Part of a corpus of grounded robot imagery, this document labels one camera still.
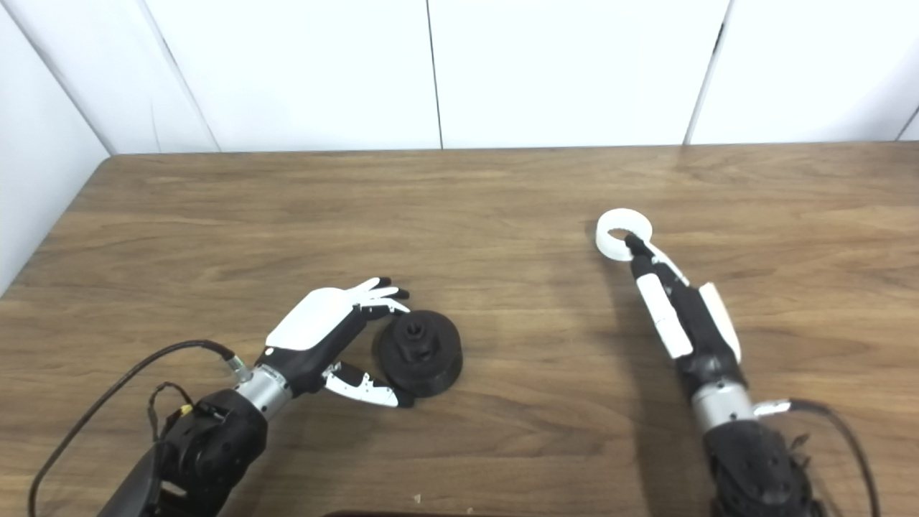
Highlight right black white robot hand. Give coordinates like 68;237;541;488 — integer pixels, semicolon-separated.
623;233;747;399

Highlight white plastic ring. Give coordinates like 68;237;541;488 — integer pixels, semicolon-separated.
595;208;654;263

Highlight left wrist thin wires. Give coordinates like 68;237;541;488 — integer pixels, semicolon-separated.
147;382;216;442

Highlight round black plastic part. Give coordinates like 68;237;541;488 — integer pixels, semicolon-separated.
375;310;464;398

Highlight right wrist thin wires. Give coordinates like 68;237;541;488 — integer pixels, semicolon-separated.
786;431;816;467

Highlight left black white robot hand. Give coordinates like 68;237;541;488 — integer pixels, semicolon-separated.
262;276;416;409

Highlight wrist thin wires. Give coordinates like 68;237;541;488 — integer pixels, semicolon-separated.
147;382;216;442
786;431;816;467

